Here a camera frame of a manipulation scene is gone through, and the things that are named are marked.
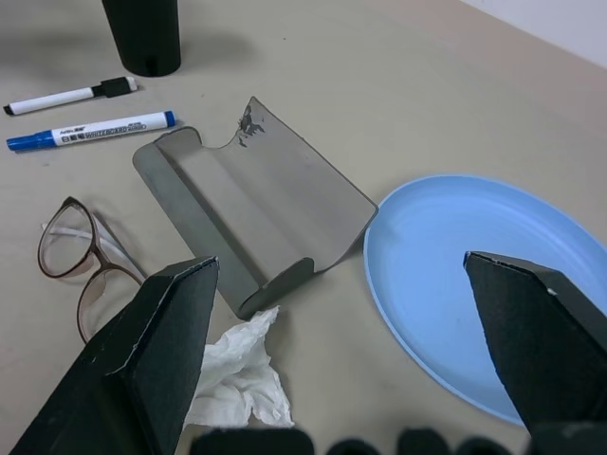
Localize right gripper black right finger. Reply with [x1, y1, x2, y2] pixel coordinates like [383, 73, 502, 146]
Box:
[463, 250, 607, 432]

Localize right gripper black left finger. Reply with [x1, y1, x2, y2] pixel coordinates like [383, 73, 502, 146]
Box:
[9, 255, 221, 455]

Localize white tissue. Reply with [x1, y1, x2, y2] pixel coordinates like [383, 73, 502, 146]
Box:
[182, 305, 295, 428]

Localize brown framed eyeglasses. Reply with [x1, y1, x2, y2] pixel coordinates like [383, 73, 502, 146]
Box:
[37, 196, 148, 345]

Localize grey glasses case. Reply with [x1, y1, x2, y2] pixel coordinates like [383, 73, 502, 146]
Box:
[131, 96, 380, 320]

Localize blue plate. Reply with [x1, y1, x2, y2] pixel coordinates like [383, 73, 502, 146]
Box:
[362, 173, 607, 428]

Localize blue whiteboard marker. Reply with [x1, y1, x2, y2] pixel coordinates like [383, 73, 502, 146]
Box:
[6, 110, 176, 153]

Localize black capped whiteboard marker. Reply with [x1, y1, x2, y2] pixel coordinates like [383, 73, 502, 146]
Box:
[3, 76, 139, 117]

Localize black pen holder cup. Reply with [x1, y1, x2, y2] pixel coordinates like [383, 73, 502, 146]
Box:
[101, 0, 182, 78]

